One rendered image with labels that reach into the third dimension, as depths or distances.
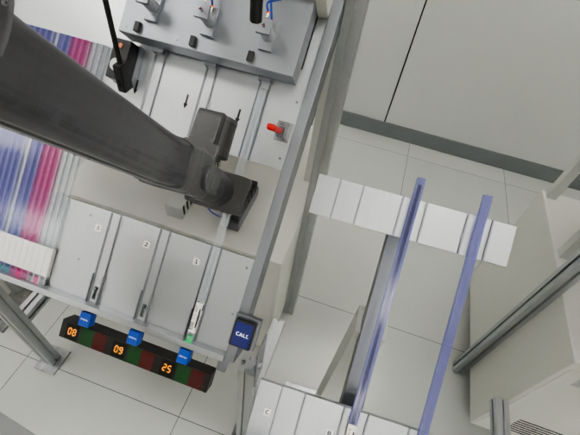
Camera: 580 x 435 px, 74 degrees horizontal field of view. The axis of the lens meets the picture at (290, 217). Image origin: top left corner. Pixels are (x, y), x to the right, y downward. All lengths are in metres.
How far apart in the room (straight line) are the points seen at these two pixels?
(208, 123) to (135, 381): 1.19
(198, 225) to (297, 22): 0.61
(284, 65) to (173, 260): 0.42
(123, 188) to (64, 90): 0.98
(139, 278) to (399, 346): 1.16
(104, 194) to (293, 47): 0.74
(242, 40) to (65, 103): 0.51
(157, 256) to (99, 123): 0.54
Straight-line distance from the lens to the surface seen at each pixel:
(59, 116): 0.28
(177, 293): 0.81
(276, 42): 0.74
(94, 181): 1.29
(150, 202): 1.19
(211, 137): 0.55
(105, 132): 0.32
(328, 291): 1.75
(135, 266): 0.84
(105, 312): 0.87
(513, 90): 2.52
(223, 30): 0.77
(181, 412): 1.53
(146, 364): 0.89
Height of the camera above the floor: 1.47
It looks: 48 degrees down
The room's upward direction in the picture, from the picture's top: 9 degrees clockwise
